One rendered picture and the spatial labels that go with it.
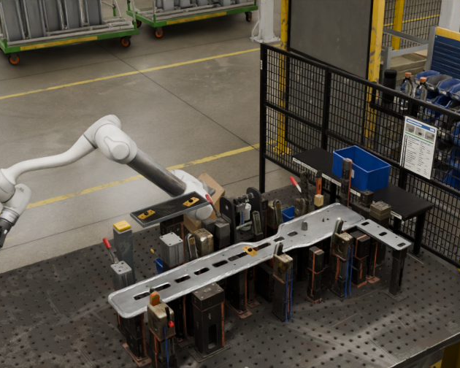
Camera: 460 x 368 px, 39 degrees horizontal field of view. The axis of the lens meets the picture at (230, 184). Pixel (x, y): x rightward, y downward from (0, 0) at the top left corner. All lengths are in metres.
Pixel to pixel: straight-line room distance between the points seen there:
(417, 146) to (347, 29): 1.97
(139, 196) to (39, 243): 0.99
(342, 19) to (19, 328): 3.39
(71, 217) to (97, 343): 2.52
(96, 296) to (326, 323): 1.15
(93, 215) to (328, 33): 2.42
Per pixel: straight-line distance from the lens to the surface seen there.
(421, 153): 3.55
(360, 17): 5.20
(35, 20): 9.68
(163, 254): 3.08
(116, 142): 3.15
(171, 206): 3.21
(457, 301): 3.48
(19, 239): 5.37
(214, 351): 3.03
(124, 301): 2.88
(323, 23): 5.57
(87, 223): 5.43
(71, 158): 3.37
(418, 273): 3.62
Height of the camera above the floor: 2.75
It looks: 28 degrees down
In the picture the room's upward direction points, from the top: 1 degrees counter-clockwise
